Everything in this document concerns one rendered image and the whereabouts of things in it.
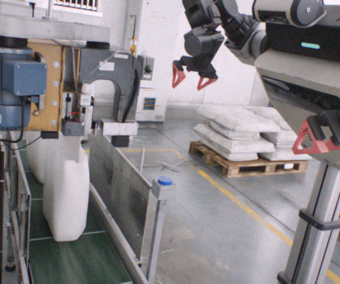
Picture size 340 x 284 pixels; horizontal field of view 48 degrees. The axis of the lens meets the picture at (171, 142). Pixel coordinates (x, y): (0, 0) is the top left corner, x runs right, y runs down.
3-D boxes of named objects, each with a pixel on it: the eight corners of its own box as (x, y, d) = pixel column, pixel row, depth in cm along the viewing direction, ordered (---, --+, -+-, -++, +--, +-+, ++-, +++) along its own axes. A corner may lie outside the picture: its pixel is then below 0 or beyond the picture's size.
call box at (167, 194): (175, 199, 158) (177, 185, 156) (157, 200, 154) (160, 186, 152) (167, 190, 165) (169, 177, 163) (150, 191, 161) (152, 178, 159)
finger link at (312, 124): (278, 136, 73) (313, 111, 65) (304, 134, 76) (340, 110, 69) (291, 168, 70) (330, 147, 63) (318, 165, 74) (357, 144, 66)
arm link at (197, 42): (216, 3, 107) (193, 16, 113) (192, 5, 99) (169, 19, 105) (231, 43, 108) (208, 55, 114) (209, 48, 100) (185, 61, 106)
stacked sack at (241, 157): (259, 161, 427) (261, 151, 424) (227, 163, 407) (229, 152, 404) (226, 142, 483) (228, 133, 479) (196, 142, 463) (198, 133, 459)
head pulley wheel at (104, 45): (112, 50, 143) (113, 44, 142) (89, 48, 139) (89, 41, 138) (105, 48, 151) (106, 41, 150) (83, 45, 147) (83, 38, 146)
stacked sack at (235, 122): (282, 135, 419) (285, 122, 414) (233, 135, 389) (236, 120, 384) (258, 123, 454) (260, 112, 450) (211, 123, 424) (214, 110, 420)
